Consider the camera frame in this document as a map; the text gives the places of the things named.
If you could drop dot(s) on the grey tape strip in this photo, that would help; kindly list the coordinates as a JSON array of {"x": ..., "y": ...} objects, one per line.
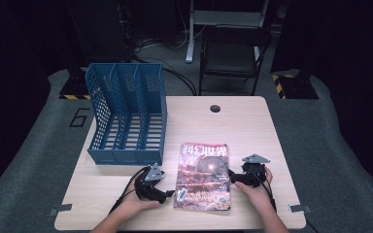
[
  {"x": 299, "y": 208},
  {"x": 60, "y": 208}
]

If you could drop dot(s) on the person's left hand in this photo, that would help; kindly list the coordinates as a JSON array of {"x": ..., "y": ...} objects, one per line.
[{"x": 136, "y": 204}]

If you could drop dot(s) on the white metal desk frame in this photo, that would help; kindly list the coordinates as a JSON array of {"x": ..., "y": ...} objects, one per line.
[{"x": 223, "y": 17}]

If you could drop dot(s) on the black folding chair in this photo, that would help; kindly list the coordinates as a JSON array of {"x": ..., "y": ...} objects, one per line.
[{"x": 233, "y": 55}]

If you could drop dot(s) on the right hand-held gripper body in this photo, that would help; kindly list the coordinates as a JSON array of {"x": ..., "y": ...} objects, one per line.
[{"x": 254, "y": 174}]

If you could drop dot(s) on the blue plastic file rack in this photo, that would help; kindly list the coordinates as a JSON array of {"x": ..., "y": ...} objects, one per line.
[{"x": 126, "y": 155}]

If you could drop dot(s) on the black cabinet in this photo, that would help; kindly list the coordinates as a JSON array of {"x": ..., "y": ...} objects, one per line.
[{"x": 100, "y": 32}]

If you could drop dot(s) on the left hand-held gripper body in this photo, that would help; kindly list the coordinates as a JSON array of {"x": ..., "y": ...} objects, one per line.
[{"x": 149, "y": 191}]

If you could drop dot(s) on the red cover magazine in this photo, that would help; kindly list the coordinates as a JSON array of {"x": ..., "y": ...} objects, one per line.
[{"x": 204, "y": 181}]

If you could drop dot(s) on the person's right hand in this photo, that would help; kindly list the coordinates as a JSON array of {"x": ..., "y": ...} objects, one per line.
[{"x": 258, "y": 195}]

